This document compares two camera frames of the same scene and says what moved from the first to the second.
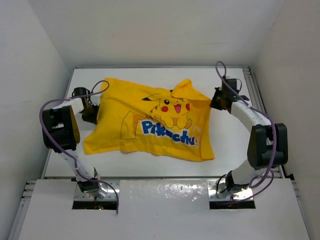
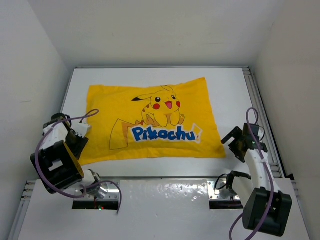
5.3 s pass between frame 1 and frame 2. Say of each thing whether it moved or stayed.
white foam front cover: stayed
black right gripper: moved
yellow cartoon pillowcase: moved
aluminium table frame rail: stayed
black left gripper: moved
